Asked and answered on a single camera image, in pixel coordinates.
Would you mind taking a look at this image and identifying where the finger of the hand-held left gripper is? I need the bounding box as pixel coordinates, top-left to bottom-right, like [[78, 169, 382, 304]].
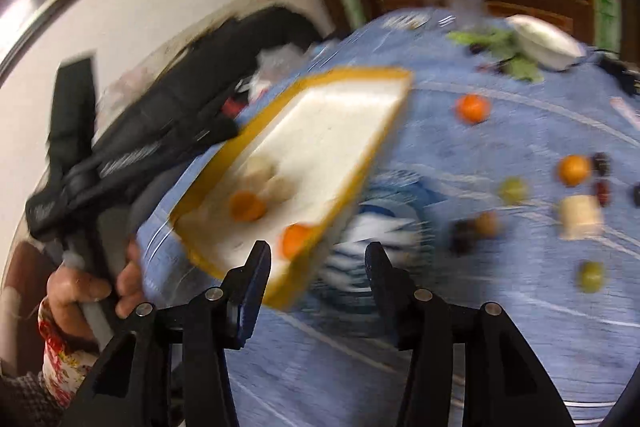
[[167, 107, 240, 152]]

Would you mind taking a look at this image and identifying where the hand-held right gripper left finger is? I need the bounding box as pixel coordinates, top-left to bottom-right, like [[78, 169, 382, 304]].
[[62, 239, 273, 427]]

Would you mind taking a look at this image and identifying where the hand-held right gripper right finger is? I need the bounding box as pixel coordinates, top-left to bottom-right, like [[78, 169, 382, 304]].
[[364, 242, 576, 427]]

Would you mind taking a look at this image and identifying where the pale round fruit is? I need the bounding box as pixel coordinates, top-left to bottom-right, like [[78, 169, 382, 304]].
[[262, 177, 293, 202]]

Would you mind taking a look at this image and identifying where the white foam tray yellow tape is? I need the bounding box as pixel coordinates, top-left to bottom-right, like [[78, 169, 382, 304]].
[[169, 67, 415, 310]]

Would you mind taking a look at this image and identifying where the brown round fruit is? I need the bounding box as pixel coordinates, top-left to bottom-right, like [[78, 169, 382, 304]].
[[474, 212, 501, 239]]

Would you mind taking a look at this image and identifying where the green grape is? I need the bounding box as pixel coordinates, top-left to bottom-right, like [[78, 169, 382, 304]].
[[577, 260, 605, 294], [499, 177, 529, 206]]

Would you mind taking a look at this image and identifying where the person's left hand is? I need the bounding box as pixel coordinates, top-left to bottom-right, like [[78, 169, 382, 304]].
[[47, 241, 143, 338]]

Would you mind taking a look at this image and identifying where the red plastic bag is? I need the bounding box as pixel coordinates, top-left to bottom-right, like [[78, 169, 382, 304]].
[[220, 97, 248, 118]]

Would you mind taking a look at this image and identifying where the white plastic bag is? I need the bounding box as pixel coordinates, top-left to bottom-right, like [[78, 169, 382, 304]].
[[250, 47, 301, 102]]

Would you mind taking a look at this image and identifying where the blue plaid tablecloth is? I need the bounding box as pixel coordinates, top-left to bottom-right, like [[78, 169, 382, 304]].
[[135, 7, 640, 427]]

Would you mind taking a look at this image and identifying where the green leafy vegetable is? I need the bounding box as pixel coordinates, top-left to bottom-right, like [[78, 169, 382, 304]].
[[447, 29, 546, 82]]

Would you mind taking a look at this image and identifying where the white bowl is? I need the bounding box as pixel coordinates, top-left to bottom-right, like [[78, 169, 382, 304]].
[[506, 14, 586, 72]]

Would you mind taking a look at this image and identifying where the brown wooden cabinet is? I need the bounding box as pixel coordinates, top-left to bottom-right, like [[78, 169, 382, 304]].
[[370, 0, 596, 45]]

